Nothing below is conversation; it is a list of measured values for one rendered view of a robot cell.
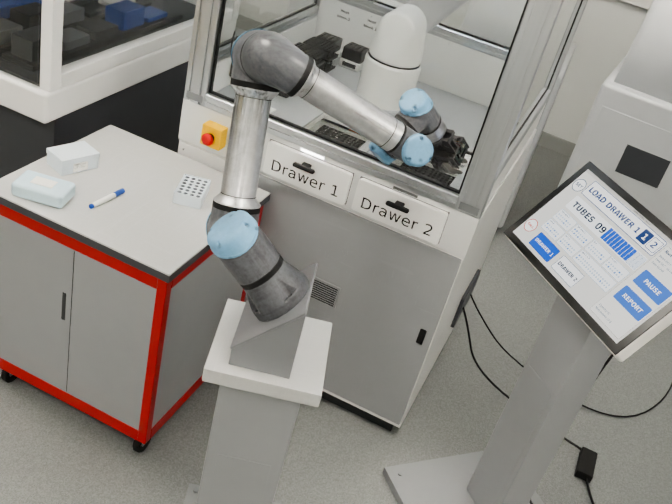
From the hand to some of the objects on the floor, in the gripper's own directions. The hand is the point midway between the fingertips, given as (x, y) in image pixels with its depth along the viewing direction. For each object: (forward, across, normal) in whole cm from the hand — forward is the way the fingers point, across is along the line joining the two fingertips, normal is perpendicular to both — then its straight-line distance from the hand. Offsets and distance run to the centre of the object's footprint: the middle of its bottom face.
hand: (451, 169), depth 226 cm
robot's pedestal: (+27, -119, +32) cm, 126 cm away
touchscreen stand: (+85, -81, -14) cm, 119 cm away
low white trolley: (+24, -93, +102) cm, 140 cm away
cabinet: (+92, -36, +80) cm, 127 cm away
